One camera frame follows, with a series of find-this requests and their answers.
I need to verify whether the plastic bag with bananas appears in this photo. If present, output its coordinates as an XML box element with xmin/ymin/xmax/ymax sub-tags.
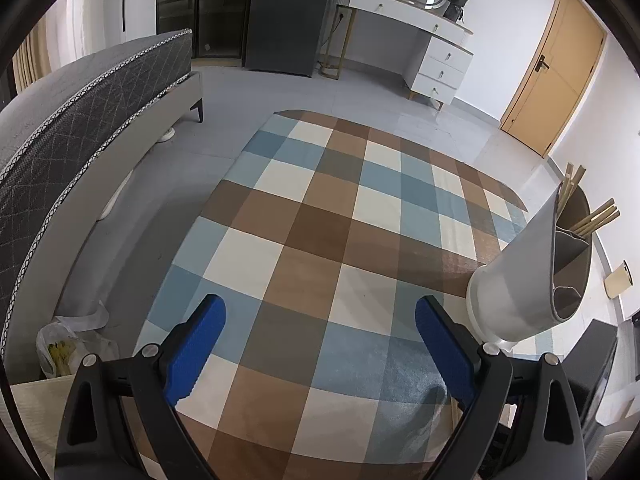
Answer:
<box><xmin>36</xmin><ymin>304</ymin><xmax>119</xmax><ymax>378</ymax></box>

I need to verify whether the white utensil holder cup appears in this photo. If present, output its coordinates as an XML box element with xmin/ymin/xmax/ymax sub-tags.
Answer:
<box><xmin>466</xmin><ymin>188</ymin><xmax>592</xmax><ymax>349</ymax></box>

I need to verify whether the leaning wooden chopstick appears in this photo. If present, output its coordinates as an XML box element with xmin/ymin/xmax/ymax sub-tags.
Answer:
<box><xmin>576</xmin><ymin>207</ymin><xmax>620</xmax><ymax>237</ymax></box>
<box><xmin>570</xmin><ymin>198</ymin><xmax>615</xmax><ymax>233</ymax></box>

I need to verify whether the wooden chopstick in holder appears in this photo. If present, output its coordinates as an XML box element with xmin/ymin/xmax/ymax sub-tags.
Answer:
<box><xmin>564</xmin><ymin>165</ymin><xmax>586</xmax><ymax>208</ymax></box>
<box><xmin>556</xmin><ymin>162</ymin><xmax>574</xmax><ymax>216</ymax></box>

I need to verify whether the checkered blue brown rug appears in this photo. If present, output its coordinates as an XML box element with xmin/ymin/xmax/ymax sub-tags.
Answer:
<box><xmin>139</xmin><ymin>110</ymin><xmax>528</xmax><ymax>479</ymax></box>

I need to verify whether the grey quilted bed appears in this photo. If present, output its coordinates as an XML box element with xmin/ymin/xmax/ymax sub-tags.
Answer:
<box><xmin>1</xmin><ymin>28</ymin><xmax>192</xmax><ymax>338</ymax></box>

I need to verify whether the white dressing table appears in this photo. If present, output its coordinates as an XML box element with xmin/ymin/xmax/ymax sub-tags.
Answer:
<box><xmin>320</xmin><ymin>0</ymin><xmax>473</xmax><ymax>108</ymax></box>

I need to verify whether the beige curtain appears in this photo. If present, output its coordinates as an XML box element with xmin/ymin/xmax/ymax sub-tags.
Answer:
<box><xmin>12</xmin><ymin>20</ymin><xmax>51</xmax><ymax>93</ymax></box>

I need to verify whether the wooden door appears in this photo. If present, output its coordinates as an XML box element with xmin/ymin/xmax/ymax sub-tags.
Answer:
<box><xmin>500</xmin><ymin>0</ymin><xmax>606</xmax><ymax>157</ymax></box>

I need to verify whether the black glass cabinet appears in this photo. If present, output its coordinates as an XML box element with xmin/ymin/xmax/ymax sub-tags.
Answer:
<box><xmin>156</xmin><ymin>0</ymin><xmax>250</xmax><ymax>58</ymax></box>

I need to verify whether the dark grey refrigerator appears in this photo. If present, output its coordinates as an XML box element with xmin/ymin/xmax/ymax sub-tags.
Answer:
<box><xmin>243</xmin><ymin>0</ymin><xmax>331</xmax><ymax>77</ymax></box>

